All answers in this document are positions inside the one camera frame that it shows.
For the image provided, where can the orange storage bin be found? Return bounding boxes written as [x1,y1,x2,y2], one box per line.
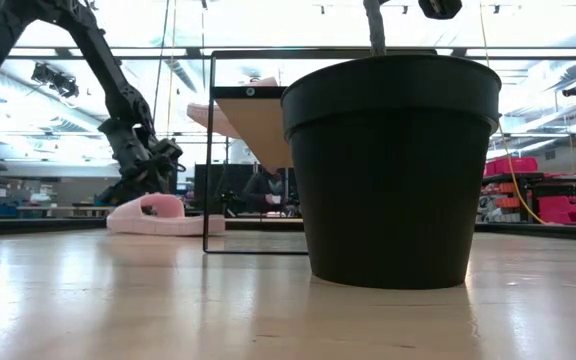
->
[496,182,523,209]

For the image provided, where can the pink slide sandal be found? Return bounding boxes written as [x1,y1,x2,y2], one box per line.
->
[106,192,227,237]
[186,75,282,140]

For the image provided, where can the wooden shelf with black frame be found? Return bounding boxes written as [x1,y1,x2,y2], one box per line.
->
[201,47,439,255]

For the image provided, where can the black aluminium table frame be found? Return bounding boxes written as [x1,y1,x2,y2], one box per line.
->
[0,214,576,245]

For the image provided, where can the black monitor back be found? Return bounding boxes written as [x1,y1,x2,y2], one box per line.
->
[193,163,249,215]

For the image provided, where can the black storage rack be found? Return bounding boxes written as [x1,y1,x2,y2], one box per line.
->
[477,172,576,226]

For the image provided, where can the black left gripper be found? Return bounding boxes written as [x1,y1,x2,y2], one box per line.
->
[95,117,185,207]

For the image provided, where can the yellow hanging cable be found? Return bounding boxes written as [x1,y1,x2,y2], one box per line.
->
[477,0,549,226]

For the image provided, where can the person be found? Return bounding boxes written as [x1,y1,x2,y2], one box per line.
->
[240,167,292,217]

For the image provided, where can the red storage bin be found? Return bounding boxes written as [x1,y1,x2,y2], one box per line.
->
[482,157,539,177]
[537,195,576,225]

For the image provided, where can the black hanging rig device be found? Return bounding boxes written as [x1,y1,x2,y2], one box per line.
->
[30,62,80,100]

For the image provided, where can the black plastic flower pot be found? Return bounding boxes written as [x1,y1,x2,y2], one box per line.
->
[280,0,503,291]

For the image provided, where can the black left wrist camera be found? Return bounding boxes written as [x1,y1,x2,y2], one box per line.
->
[155,137,185,164]

